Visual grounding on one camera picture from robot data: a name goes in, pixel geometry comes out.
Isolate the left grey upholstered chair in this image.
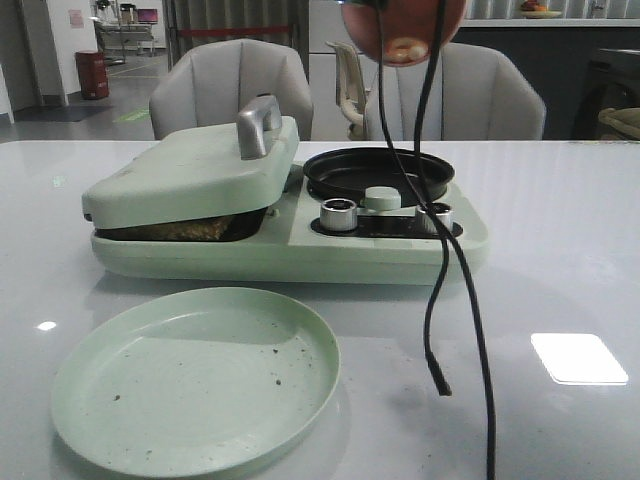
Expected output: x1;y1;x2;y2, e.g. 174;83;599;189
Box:
149;39;313;140

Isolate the black round frying pan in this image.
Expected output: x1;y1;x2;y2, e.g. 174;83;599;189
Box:
303;147;455;207

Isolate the red bin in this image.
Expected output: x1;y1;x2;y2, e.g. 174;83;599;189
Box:
75;51;109;100

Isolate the black cable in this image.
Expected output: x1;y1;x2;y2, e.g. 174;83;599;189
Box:
374;0;497;480
412;0;453;397

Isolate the fruit bowl on counter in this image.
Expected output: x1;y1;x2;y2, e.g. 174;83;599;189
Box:
518;0;562;19

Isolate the pink bowl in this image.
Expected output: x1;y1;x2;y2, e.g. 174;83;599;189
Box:
340;0;466;67

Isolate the grey upholstered chair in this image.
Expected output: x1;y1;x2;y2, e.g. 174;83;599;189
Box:
364;43;546;141
149;39;313;140

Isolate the beige office chair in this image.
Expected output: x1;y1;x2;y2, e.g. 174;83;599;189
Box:
326;41;367;141

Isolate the right silver control knob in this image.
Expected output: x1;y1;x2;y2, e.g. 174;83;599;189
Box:
414;202;453;236

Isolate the mint green breakfast maker base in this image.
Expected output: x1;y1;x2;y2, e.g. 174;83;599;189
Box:
89;158;492;287

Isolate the silver control knob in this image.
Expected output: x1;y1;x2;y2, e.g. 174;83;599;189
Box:
319;198;358;232
414;202;453;236

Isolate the mint green sandwich maker lid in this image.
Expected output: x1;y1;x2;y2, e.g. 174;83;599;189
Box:
82;95;299;229

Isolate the white bread slice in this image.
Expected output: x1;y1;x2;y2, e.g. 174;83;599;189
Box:
96;215;235;241

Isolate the right grey upholstered chair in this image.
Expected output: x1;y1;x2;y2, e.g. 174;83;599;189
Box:
364;43;546;141

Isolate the left silver control knob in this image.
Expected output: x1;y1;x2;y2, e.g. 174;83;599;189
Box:
319;198;358;232

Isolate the mint green round plate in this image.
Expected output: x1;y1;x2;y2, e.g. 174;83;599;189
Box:
51;287;340;478

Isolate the white cabinet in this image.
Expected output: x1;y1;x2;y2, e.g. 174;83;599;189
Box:
308;1;350;141

